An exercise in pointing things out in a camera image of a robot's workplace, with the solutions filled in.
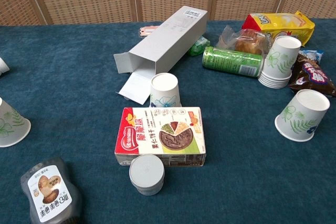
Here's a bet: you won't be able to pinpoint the white paper cup green leaves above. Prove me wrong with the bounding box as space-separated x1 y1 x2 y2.
0 97 32 148
274 89 331 143

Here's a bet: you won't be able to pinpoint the white paper cup blue flower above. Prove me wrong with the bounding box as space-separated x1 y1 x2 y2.
149 72 182 108

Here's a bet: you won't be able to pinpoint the red white cookie box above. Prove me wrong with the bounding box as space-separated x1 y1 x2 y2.
114 106 207 167

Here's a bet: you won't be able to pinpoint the long grey cardboard box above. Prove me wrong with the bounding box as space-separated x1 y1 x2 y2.
113 5 208 105

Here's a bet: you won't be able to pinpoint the small green packet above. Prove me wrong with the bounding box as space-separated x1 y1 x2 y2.
186 36 211 57

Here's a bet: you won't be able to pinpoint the pink packaged item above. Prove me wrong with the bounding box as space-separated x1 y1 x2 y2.
138 23 161 38

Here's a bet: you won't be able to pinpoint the green drink can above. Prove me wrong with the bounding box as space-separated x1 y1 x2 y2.
202 46 265 78

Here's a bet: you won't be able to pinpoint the teal felt table cover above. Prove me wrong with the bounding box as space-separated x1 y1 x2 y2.
0 18 336 224

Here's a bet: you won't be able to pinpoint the bread in clear wrapper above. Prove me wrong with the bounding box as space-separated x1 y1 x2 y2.
215 25 272 56

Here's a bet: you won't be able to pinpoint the white cup near can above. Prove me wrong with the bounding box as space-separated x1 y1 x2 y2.
258 35 302 89

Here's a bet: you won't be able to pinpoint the yellow chips bag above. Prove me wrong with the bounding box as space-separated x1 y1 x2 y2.
241 10 316 48

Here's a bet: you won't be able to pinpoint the brown snack bag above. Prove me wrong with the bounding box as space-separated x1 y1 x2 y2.
288 53 336 98

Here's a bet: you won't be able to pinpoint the blue white snack packet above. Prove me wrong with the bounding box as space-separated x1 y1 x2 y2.
299 49 325 65

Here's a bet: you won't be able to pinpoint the dark sauce squeeze bottle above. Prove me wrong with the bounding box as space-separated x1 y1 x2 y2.
20 157 83 224

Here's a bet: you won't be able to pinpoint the white milk bottle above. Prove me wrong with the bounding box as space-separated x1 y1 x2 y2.
0 57 11 76

